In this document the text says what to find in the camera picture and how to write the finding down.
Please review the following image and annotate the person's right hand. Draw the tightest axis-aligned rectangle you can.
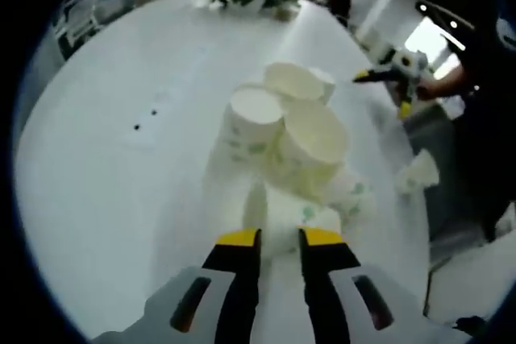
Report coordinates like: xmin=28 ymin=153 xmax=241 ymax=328
xmin=417 ymin=77 xmax=449 ymax=100

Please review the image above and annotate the white paper cup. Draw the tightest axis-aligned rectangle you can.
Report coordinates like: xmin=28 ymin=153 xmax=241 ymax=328
xmin=397 ymin=149 xmax=440 ymax=196
xmin=241 ymin=180 xmax=343 ymax=256

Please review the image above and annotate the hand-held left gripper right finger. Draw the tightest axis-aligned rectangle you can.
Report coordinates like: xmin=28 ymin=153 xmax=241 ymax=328
xmin=297 ymin=226 xmax=472 ymax=344

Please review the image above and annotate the small beige container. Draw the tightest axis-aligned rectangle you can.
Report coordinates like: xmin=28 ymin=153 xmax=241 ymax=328
xmin=270 ymin=4 xmax=294 ymax=23

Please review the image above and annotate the pile of paper cups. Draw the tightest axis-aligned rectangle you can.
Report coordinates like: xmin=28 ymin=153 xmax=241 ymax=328
xmin=203 ymin=60 xmax=378 ymax=232

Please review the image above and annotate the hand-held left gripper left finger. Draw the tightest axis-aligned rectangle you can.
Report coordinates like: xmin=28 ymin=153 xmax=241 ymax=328
xmin=91 ymin=227 xmax=263 ymax=344

